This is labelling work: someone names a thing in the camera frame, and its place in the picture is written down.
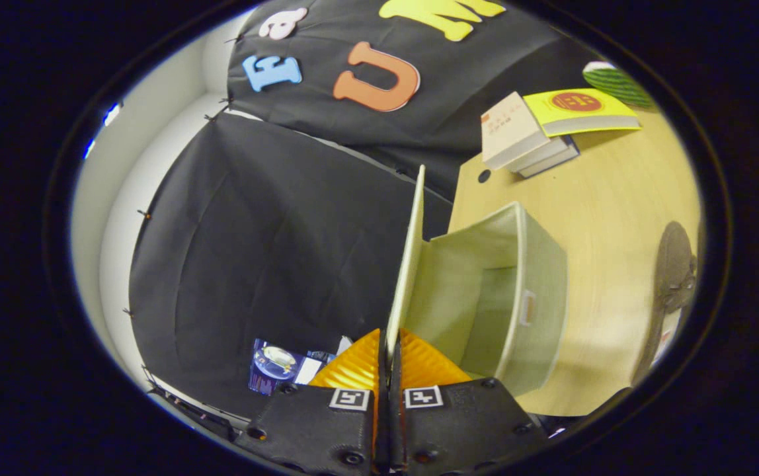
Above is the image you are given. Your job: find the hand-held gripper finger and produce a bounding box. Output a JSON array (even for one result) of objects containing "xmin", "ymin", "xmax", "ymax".
[
  {"xmin": 237, "ymin": 329, "xmax": 392, "ymax": 476},
  {"xmin": 391, "ymin": 328, "xmax": 549, "ymax": 476}
]

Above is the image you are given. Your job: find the green fabric storage box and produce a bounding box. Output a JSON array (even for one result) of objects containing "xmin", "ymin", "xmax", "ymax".
[{"xmin": 386, "ymin": 165, "xmax": 569, "ymax": 397}]

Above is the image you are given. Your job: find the brown fuzzy shoe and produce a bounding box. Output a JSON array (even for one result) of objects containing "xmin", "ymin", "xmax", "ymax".
[{"xmin": 632, "ymin": 221, "xmax": 699, "ymax": 386}]

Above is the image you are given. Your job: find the blue printed carton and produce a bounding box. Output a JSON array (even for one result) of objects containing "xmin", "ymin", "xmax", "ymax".
[{"xmin": 249, "ymin": 338, "xmax": 337, "ymax": 396}]

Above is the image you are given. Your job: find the white book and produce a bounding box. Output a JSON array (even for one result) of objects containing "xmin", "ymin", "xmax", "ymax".
[{"xmin": 505, "ymin": 136, "xmax": 572, "ymax": 174}]

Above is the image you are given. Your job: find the beige book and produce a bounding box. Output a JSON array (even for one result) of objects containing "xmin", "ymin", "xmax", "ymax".
[{"xmin": 481, "ymin": 91, "xmax": 552, "ymax": 171}]

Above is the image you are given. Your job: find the yellow book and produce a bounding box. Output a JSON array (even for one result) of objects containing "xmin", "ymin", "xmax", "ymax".
[{"xmin": 523, "ymin": 88, "xmax": 643, "ymax": 138}]

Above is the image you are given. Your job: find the watermelon slice plush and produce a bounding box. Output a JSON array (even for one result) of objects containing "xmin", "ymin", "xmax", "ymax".
[{"xmin": 582, "ymin": 61, "xmax": 657, "ymax": 110}]

